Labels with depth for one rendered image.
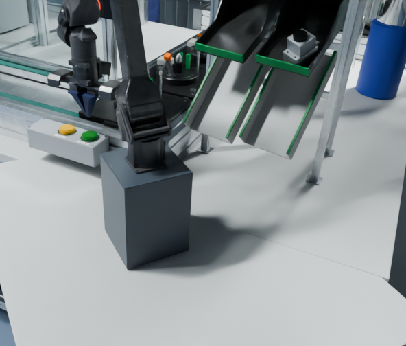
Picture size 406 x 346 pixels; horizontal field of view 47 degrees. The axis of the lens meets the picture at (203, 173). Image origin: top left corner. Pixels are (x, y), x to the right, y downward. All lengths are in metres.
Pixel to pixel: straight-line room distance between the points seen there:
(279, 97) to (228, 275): 0.47
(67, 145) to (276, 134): 0.52
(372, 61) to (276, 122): 0.79
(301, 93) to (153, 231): 0.51
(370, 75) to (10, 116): 1.26
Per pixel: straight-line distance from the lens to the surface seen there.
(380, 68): 1.89
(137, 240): 0.94
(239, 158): 1.36
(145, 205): 0.90
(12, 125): 1.46
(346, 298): 1.00
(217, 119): 1.20
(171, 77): 1.53
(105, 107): 1.37
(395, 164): 1.49
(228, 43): 1.16
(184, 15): 3.34
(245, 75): 1.23
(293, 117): 1.17
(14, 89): 1.67
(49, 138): 1.27
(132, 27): 0.88
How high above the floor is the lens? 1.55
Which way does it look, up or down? 33 degrees down
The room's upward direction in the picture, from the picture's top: 4 degrees clockwise
